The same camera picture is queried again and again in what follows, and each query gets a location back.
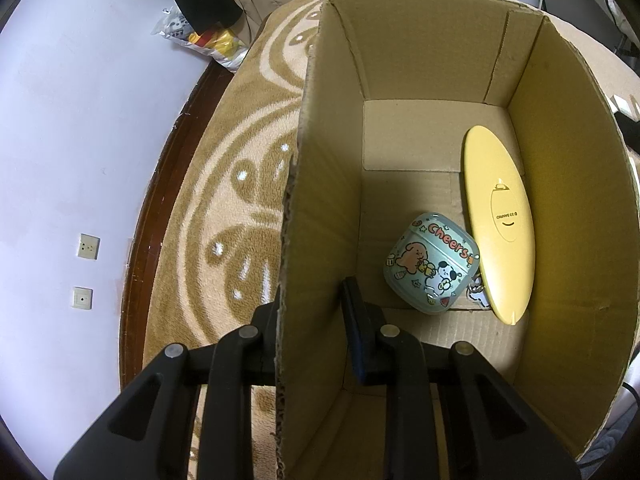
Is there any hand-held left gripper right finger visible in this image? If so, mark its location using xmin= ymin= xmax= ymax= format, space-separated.
xmin=341 ymin=276 xmax=583 ymax=480

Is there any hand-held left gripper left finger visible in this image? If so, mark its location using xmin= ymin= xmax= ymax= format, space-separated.
xmin=52 ymin=299 xmax=279 ymax=480

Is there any cardboard box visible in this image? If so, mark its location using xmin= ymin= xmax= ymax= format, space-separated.
xmin=272 ymin=0 xmax=640 ymax=480

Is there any green cartoon earbuds case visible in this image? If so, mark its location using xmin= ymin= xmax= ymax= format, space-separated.
xmin=382 ymin=212 xmax=481 ymax=316

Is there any small cartoon charm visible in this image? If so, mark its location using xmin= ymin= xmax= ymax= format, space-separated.
xmin=467 ymin=272 xmax=493 ymax=308

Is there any brown patterned blanket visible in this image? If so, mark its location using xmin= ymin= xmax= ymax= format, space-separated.
xmin=142 ymin=0 xmax=640 ymax=480

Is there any yellow oval case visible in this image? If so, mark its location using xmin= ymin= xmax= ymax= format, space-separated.
xmin=460 ymin=125 xmax=537 ymax=326

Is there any yellow red toy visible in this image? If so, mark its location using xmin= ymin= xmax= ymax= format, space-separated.
xmin=187 ymin=27 xmax=242 ymax=57

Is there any clear plastic bag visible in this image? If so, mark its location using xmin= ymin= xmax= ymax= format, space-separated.
xmin=151 ymin=6 xmax=249 ymax=72

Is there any dark wooden bed frame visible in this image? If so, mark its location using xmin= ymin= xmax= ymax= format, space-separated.
xmin=117 ymin=57 xmax=236 ymax=391

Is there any black cable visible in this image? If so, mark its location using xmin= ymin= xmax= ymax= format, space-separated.
xmin=601 ymin=0 xmax=632 ymax=61

